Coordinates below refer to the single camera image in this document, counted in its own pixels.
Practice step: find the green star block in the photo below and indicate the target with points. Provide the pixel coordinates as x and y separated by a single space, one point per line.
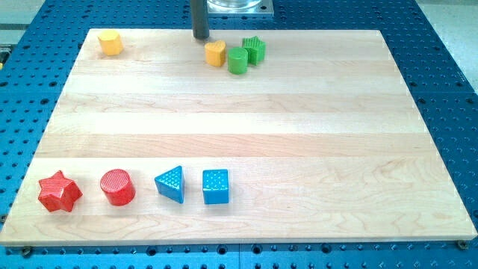
256 49

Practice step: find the red star block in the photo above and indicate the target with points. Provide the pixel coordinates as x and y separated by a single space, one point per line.
57 192

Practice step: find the light wooden board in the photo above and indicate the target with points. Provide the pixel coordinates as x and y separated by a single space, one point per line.
322 140

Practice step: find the blue cube block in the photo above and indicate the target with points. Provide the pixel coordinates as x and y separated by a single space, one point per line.
215 186

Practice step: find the green cylinder block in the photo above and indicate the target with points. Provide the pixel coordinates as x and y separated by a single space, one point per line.
237 60

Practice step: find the blue triangle block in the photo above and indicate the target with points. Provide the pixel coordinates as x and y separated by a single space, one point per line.
171 184

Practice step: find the yellow heart block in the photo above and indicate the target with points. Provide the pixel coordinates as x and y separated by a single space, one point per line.
215 53

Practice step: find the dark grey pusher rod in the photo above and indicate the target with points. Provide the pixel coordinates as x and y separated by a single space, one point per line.
199 19

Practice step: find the red cylinder block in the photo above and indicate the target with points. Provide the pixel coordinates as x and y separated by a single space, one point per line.
118 187

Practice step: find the yellow hexagon block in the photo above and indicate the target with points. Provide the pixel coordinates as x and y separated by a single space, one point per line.
110 42

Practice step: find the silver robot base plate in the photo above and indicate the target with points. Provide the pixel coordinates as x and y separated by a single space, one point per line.
246 8

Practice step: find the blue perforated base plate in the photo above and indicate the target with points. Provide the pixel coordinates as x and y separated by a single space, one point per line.
40 63

